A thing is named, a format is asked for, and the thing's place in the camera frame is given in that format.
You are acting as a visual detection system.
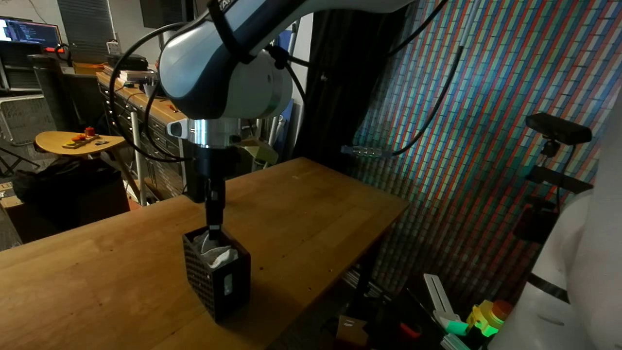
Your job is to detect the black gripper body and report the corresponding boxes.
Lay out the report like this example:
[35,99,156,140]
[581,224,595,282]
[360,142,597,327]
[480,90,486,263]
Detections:
[185,144,249,226]

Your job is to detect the black plastic box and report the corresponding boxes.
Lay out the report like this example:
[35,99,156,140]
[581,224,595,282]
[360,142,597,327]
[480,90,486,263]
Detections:
[181,224,253,323]

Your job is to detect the small brown cardboard box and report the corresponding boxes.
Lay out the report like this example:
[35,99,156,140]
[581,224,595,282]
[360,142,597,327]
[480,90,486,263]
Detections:
[335,313,370,348]

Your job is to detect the wooden workbench with drawers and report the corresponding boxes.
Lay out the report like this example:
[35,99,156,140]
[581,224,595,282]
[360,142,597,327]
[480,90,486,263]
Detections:
[96,66,193,200]

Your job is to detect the red items on stool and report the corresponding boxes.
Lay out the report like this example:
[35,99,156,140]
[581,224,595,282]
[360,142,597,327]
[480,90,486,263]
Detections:
[66,125,99,150]

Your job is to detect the black case on workbench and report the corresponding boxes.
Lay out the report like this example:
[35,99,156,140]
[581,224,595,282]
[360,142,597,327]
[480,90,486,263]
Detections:
[105,53,152,72]

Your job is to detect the large black bag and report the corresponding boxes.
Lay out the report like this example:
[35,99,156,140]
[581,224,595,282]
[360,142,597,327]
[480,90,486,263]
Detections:
[12,158,132,230]

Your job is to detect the round wooden stool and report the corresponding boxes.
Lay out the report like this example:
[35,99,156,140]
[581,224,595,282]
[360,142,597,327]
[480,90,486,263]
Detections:
[33,127,131,160]

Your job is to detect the small red item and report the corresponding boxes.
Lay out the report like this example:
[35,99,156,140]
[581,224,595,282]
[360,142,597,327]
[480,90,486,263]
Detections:
[397,321,424,342]

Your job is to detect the white flat strip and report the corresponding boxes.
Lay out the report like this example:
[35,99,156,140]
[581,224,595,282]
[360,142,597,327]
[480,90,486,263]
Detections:
[424,272,459,319]

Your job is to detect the lit blue computer monitor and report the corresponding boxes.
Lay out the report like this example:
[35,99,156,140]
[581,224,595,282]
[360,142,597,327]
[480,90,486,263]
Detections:
[0,18,63,47]

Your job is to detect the colourful striped curtain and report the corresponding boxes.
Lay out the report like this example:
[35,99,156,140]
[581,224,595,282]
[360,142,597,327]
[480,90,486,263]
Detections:
[348,0,622,307]

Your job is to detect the green and yellow blocks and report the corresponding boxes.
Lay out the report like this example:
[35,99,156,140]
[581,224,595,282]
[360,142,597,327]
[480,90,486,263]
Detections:
[465,298,513,338]

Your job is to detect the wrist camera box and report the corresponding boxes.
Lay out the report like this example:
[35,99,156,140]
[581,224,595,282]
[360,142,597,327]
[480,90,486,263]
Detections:
[241,138,280,169]

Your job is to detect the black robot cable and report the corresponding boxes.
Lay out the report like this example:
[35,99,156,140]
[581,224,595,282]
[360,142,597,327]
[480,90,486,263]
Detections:
[342,45,467,160]

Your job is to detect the black camera on stand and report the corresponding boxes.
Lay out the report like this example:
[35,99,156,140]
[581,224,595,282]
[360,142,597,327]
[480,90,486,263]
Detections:
[523,113,595,148]

